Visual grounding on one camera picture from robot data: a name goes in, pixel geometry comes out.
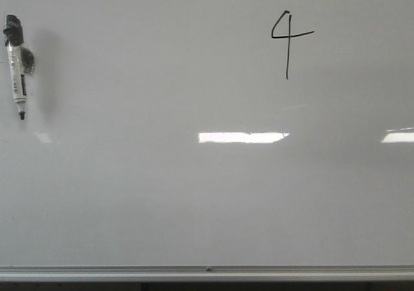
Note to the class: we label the white black whiteboard marker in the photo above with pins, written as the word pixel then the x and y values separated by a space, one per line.
pixel 21 61

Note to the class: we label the white whiteboard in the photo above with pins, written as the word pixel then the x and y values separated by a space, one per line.
pixel 210 140

